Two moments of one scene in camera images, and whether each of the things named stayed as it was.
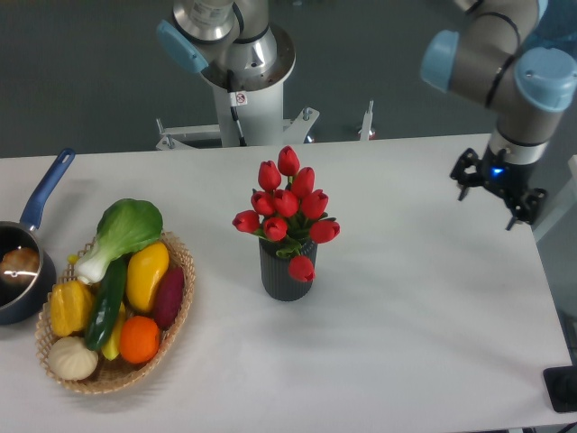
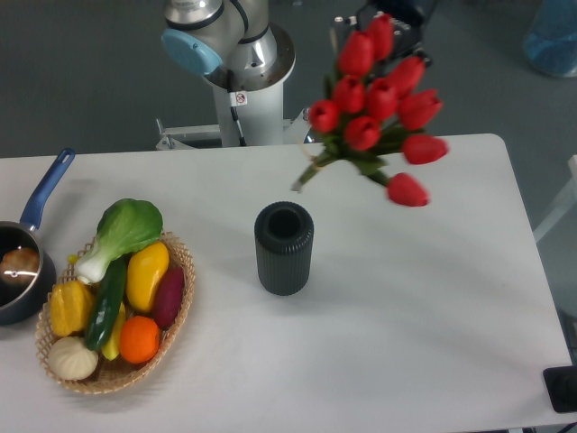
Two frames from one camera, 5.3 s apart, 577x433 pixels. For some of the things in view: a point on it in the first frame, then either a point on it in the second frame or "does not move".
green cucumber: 105,302 does not move
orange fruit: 139,338 does not move
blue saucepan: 28,278 does not move
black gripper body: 506,179 → 408,18
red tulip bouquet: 288,213 → 374,110
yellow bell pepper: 72,307 does not move
